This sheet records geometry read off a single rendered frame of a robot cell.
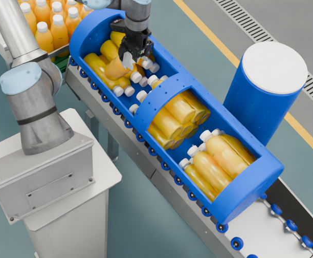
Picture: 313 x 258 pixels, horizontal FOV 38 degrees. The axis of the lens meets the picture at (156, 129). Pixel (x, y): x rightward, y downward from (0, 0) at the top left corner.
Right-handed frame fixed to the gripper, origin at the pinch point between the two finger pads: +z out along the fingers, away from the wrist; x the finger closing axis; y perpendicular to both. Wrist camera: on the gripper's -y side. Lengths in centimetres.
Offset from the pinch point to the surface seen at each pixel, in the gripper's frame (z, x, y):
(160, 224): 123, 8, 25
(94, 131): 73, -1, -22
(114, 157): 118, 12, -22
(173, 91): -0.8, 3.4, 19.3
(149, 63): 9.5, 10.6, -1.2
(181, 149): 26.9, 4.2, 28.3
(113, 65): 4.6, -3.5, -5.0
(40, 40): 16.3, -13.0, -40.0
